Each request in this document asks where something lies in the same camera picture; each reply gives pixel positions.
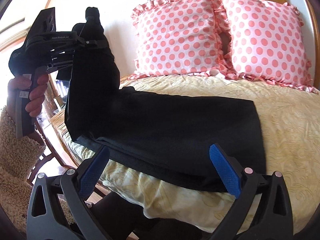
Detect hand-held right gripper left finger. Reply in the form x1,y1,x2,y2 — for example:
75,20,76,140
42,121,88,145
26,145,111,240

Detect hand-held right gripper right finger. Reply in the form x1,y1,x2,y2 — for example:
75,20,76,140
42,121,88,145
209,143,297,240

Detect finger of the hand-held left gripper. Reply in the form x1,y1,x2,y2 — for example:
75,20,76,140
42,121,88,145
74,37,109,48
47,48,76,68

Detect black pants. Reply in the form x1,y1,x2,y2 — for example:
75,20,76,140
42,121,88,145
56,6,267,193

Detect person's left forearm fleece sleeve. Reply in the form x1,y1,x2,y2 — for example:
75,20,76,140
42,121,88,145
0,104,48,205

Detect person's left hand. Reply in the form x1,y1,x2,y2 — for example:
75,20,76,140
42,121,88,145
7,75,50,118

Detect bright window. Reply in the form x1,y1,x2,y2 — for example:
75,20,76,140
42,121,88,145
0,17,28,80

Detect wood-trimmed cream headboard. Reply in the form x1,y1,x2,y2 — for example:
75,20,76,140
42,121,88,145
43,0,320,80

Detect person's leg in black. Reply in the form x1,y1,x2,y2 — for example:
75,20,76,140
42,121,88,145
91,192,157,240

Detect wooden chair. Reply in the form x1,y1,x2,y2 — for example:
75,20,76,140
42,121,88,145
34,80,77,170

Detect yellow patterned bedspread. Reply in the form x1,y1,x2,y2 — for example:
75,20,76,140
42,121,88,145
49,73,320,233

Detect pink polka dot ruffled pillow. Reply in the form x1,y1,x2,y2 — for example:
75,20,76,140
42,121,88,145
215,0,316,92
131,0,226,79

